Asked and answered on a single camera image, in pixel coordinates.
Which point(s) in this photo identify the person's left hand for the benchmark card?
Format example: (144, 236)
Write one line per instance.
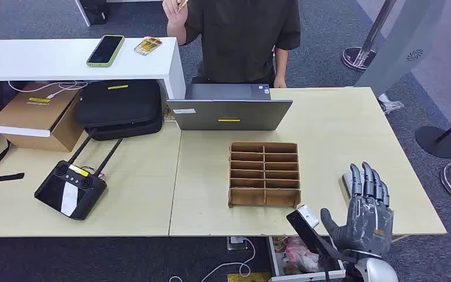
(280, 82)

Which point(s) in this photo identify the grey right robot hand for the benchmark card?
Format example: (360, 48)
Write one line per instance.
(367, 225)

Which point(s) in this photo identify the person's right hand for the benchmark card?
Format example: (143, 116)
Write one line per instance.
(173, 15)

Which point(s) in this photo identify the orange hotel card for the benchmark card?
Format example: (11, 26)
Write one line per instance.
(147, 46)
(181, 4)

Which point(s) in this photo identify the wooden card organiser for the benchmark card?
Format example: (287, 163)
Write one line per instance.
(264, 175)

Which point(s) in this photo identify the person's right forearm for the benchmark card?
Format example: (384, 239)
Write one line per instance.
(175, 33)

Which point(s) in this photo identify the person's left forearm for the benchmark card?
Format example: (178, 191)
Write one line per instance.
(281, 62)

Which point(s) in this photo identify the person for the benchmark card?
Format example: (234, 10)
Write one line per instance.
(241, 39)

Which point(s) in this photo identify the grey laptop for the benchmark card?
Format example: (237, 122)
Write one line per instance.
(229, 113)

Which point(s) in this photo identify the pink plastic bag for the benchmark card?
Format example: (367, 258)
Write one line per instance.
(299, 257)

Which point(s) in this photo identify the green-cased smartphone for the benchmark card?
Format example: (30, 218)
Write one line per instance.
(105, 50)

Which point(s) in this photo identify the black box under table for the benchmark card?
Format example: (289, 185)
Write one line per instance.
(93, 11)

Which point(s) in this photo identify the printed paper packet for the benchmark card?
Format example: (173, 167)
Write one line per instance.
(169, 115)

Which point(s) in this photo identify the white open drawer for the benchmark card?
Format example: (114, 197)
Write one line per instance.
(274, 260)

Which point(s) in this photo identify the black zip carrying case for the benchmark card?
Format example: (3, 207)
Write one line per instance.
(116, 105)

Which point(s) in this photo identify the black-based stanchion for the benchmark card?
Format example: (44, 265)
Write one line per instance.
(435, 142)

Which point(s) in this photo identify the clear plastic wrapper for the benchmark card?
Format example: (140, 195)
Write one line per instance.
(389, 104)

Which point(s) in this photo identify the grey sign panel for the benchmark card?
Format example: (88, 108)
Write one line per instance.
(404, 50)

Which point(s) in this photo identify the gold floor tape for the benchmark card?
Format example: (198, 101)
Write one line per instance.
(249, 278)

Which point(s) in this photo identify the silver floor socket box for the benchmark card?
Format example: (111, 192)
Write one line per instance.
(236, 243)

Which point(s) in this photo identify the white counter shelf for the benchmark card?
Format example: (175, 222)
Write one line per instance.
(35, 58)

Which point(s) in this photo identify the brown cardboard box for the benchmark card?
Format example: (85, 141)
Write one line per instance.
(35, 116)

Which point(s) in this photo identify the black remote controller with antennas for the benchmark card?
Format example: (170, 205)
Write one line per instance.
(70, 190)

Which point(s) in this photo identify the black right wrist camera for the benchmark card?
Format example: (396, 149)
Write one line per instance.
(307, 231)

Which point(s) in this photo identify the chrome stanchion post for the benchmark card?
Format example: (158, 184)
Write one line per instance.
(356, 58)

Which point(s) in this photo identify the white table frame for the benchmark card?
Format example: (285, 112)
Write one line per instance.
(82, 13)

